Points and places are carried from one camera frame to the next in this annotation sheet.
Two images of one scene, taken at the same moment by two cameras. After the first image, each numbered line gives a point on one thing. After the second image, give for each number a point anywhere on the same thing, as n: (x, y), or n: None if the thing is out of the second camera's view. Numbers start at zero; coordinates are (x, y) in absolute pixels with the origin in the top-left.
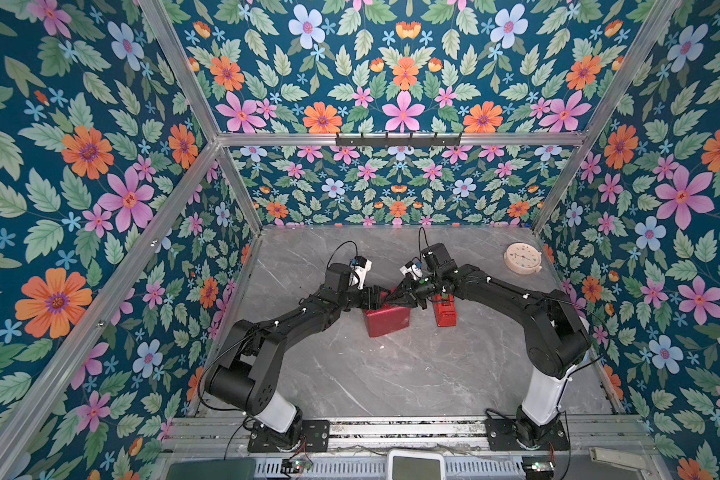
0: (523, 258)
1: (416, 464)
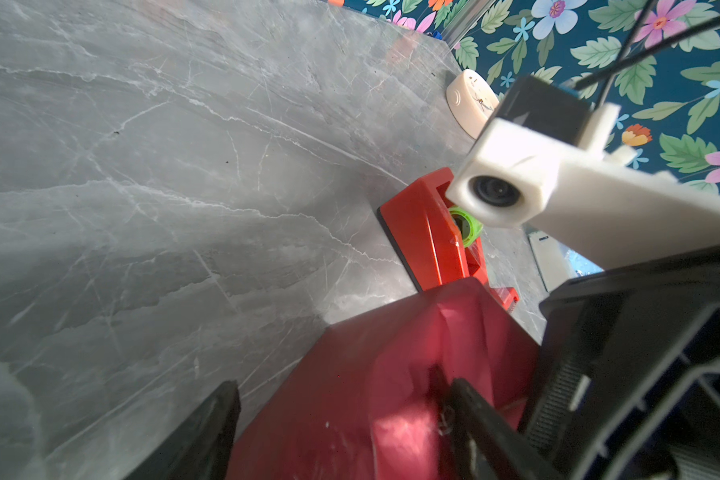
0: (471, 102)
1: None
